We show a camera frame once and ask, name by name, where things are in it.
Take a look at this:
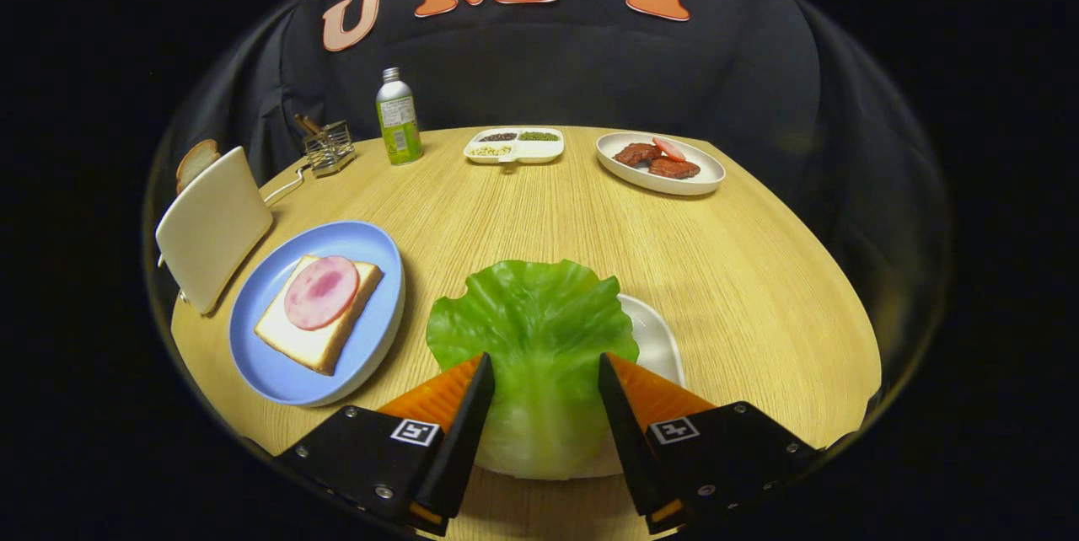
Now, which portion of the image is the silver green bottle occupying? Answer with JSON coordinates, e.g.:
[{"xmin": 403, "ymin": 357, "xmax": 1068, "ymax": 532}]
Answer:
[{"xmin": 375, "ymin": 67, "xmax": 424, "ymax": 166}]

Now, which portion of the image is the red meat piece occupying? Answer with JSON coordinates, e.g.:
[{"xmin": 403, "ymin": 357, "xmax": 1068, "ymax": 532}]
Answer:
[
  {"xmin": 647, "ymin": 156, "xmax": 702, "ymax": 180},
  {"xmin": 613, "ymin": 142, "xmax": 663, "ymax": 169}
]

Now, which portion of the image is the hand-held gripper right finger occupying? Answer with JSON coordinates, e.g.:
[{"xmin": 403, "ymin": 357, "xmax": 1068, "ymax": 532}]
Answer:
[{"xmin": 597, "ymin": 352, "xmax": 825, "ymax": 536}]

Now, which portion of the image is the white oval plate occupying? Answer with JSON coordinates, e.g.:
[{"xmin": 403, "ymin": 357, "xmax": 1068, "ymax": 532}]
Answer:
[{"xmin": 595, "ymin": 131, "xmax": 727, "ymax": 196}]

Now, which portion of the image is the metal wire mesh holder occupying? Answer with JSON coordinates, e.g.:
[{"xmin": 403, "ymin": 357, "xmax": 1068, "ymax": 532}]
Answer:
[{"xmin": 302, "ymin": 121, "xmax": 357, "ymax": 179}]

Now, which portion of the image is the white divided dish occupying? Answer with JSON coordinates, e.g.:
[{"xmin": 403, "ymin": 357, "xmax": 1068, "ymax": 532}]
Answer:
[{"xmin": 463, "ymin": 126, "xmax": 566, "ymax": 173}]

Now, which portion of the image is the white toaster cable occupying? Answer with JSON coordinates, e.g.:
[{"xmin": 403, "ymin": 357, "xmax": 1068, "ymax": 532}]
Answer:
[{"xmin": 264, "ymin": 163, "xmax": 311, "ymax": 206}]

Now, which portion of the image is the white square plate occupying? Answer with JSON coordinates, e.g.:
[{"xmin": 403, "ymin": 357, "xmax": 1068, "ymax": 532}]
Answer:
[{"xmin": 615, "ymin": 293, "xmax": 686, "ymax": 390}]

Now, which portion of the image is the green lettuce leaf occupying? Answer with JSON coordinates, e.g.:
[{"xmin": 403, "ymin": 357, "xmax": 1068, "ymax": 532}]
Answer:
[{"xmin": 426, "ymin": 259, "xmax": 640, "ymax": 481}]

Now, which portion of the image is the white toaster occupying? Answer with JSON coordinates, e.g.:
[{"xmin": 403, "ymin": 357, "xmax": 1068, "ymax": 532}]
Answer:
[{"xmin": 155, "ymin": 146, "xmax": 275, "ymax": 316}]

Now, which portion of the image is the blue round plate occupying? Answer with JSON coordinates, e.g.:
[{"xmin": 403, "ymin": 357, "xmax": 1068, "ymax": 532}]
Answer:
[{"xmin": 228, "ymin": 220, "xmax": 406, "ymax": 407}]

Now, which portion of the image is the white bread slice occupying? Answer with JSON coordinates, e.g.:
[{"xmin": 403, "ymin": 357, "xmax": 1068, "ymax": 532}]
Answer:
[{"xmin": 254, "ymin": 254, "xmax": 384, "ymax": 377}]

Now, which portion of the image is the black backdrop cloth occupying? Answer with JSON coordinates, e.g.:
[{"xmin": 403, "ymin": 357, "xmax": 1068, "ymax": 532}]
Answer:
[{"xmin": 145, "ymin": 0, "xmax": 953, "ymax": 441}]

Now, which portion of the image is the pink ham slice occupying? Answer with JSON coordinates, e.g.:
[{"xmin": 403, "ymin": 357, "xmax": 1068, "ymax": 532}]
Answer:
[{"xmin": 283, "ymin": 255, "xmax": 361, "ymax": 331}]

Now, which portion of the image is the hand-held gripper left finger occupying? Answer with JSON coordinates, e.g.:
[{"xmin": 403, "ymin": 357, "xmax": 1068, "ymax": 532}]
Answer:
[{"xmin": 272, "ymin": 352, "xmax": 497, "ymax": 538}]

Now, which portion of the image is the toasted brown bread slice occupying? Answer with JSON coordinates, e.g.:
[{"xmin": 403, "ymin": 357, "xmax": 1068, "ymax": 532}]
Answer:
[{"xmin": 175, "ymin": 139, "xmax": 220, "ymax": 194}]

